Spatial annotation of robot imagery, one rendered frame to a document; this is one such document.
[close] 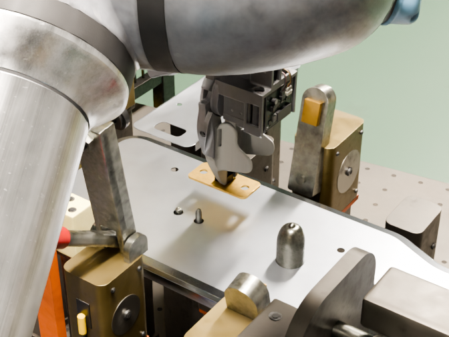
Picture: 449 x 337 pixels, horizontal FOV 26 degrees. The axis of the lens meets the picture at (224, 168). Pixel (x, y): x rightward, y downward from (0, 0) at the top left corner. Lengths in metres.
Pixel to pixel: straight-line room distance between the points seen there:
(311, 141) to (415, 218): 0.16
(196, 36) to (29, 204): 0.11
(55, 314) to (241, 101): 0.33
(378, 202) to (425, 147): 1.51
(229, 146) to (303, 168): 0.15
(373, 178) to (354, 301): 0.97
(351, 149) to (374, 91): 2.25
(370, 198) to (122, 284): 0.79
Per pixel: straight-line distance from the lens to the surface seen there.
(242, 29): 0.47
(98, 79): 0.47
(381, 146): 3.19
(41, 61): 0.46
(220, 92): 1.05
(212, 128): 1.08
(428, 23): 4.05
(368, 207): 1.69
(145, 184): 1.21
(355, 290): 0.81
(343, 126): 1.24
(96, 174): 0.95
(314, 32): 0.49
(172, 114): 1.35
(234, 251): 1.10
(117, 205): 0.96
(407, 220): 1.18
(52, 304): 1.13
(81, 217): 1.06
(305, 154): 1.20
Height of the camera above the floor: 1.68
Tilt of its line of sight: 34 degrees down
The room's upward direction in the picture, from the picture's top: straight up
